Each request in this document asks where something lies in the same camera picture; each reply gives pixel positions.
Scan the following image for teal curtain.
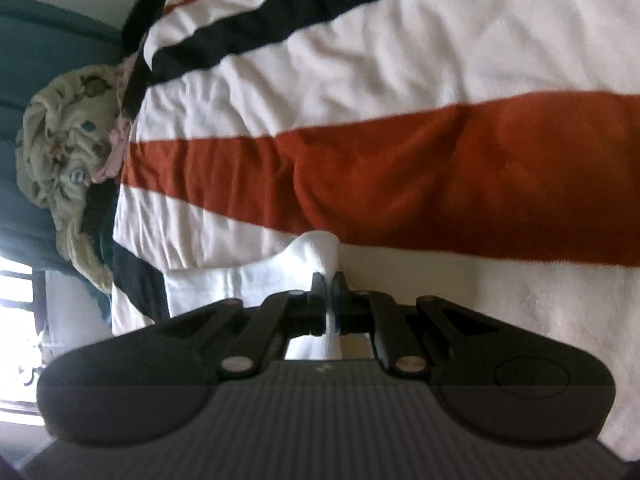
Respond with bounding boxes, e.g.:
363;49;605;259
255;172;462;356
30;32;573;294
0;0;127;323

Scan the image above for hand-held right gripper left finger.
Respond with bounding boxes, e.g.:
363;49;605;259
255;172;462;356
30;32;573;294
155;272;333;379

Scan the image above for black cushion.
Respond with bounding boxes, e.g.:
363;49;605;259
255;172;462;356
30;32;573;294
121;0;173;53

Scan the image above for striped blanket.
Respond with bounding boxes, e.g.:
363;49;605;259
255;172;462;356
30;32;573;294
111;0;640;461

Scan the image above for window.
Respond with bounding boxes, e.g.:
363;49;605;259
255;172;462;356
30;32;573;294
0;255;51;413

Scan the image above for cream printed blanket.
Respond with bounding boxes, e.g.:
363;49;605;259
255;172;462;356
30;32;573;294
15;62;130;292

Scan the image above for pink cloth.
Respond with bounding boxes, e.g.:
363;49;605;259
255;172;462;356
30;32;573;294
91;54;140;184

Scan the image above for white shorts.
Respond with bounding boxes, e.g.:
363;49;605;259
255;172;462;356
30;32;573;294
165;230;347;362

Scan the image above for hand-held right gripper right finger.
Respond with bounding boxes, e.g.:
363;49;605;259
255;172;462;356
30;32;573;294
332;271;501;377

